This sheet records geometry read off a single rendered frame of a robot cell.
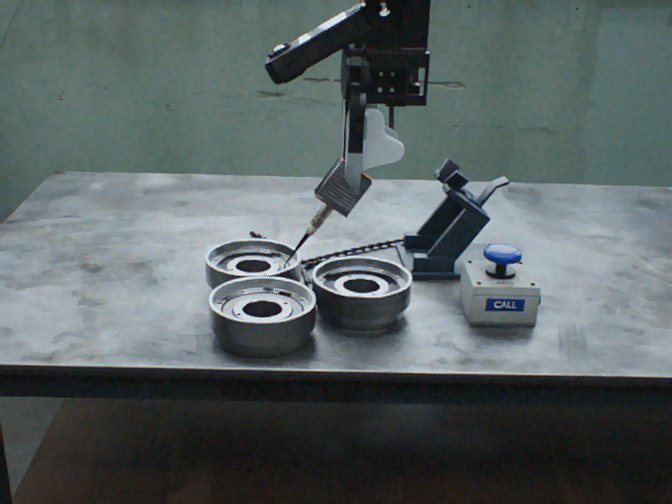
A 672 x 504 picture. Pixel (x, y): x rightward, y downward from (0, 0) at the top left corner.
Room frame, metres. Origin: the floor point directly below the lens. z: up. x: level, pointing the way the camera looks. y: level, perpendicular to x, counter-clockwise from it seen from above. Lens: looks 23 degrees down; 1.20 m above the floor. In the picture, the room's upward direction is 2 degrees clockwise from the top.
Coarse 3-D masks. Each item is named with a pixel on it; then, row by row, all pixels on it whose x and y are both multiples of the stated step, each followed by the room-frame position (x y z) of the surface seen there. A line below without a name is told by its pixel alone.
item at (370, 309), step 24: (336, 264) 0.84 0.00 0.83; (360, 264) 0.85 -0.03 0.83; (384, 264) 0.84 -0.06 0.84; (312, 288) 0.79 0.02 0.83; (336, 288) 0.79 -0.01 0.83; (360, 288) 0.82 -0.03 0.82; (384, 288) 0.80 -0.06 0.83; (408, 288) 0.78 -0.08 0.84; (336, 312) 0.76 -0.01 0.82; (360, 312) 0.75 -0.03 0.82; (384, 312) 0.76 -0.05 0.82
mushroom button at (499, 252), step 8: (488, 248) 0.81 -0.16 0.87; (496, 248) 0.81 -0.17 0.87; (504, 248) 0.81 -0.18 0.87; (512, 248) 0.81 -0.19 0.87; (488, 256) 0.80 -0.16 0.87; (496, 256) 0.80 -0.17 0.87; (504, 256) 0.79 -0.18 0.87; (512, 256) 0.80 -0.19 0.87; (520, 256) 0.80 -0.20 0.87; (496, 264) 0.81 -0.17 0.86; (504, 264) 0.79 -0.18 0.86
